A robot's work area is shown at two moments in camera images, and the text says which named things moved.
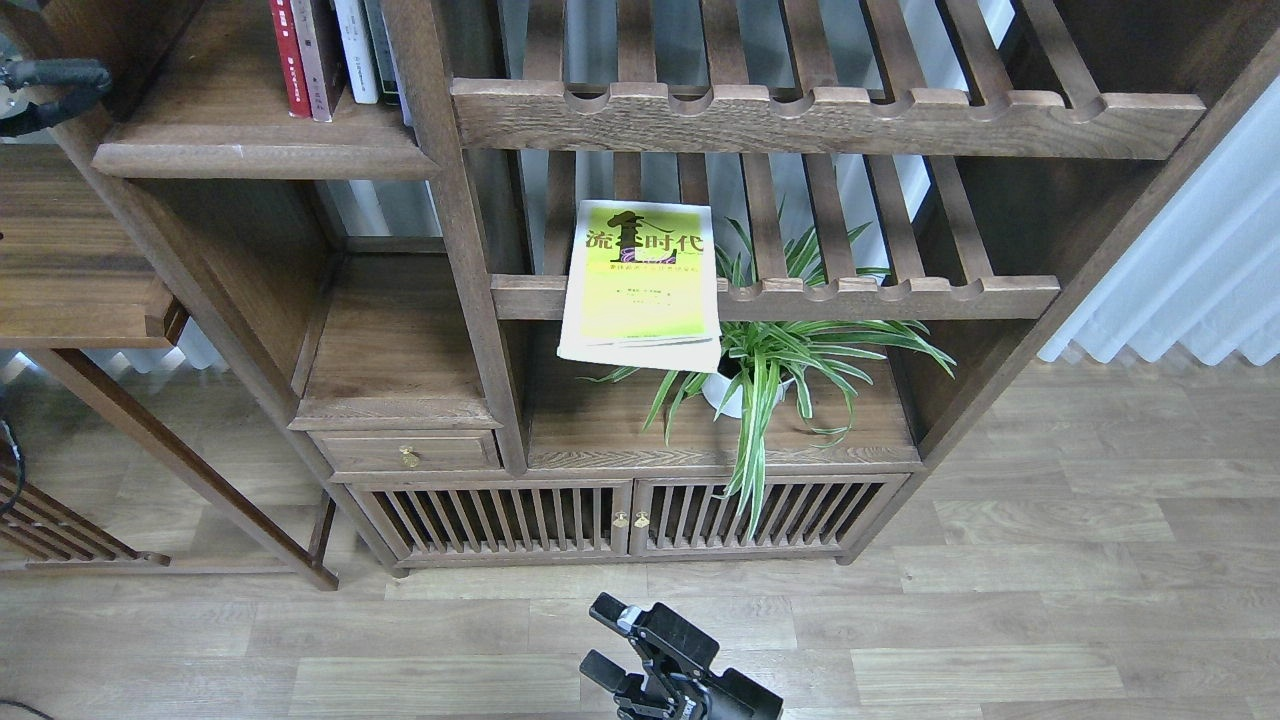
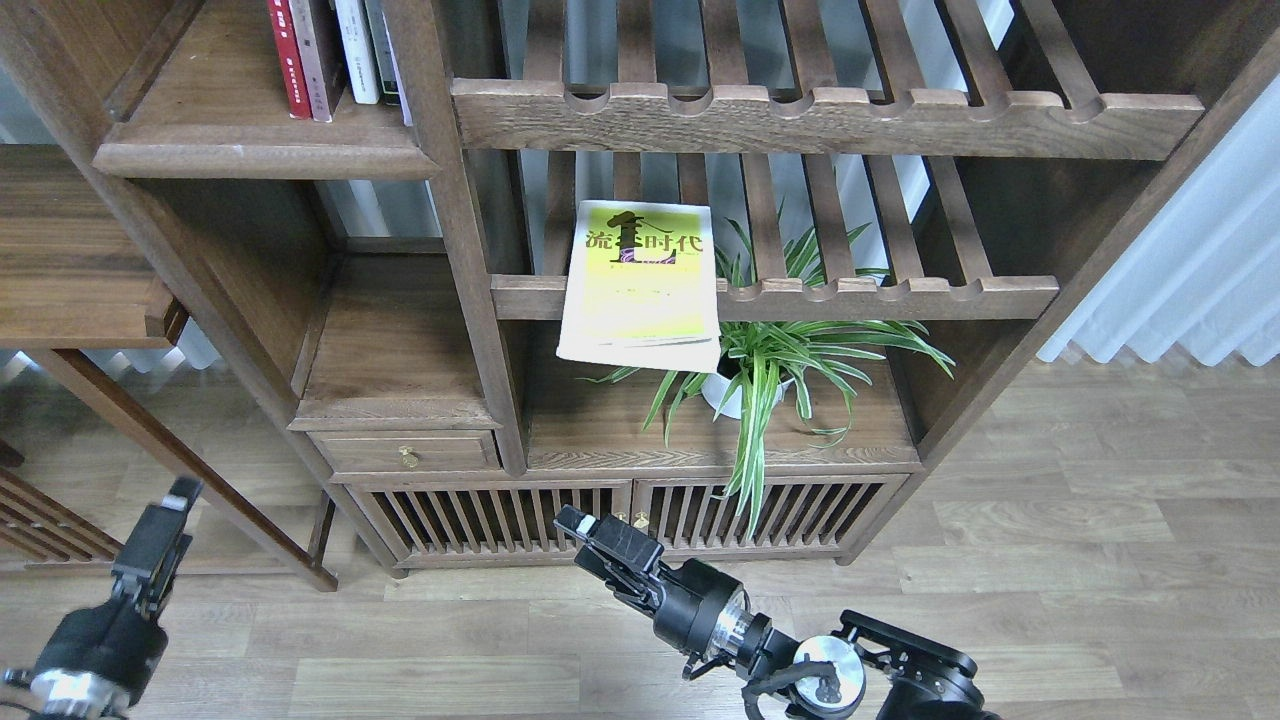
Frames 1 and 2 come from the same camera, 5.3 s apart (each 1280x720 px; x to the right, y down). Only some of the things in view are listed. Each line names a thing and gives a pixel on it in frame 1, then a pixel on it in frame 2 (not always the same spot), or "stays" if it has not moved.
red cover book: (298, 91) stays
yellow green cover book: (640, 287) stays
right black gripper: (729, 695) → (696, 607)
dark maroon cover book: (332, 50) stays
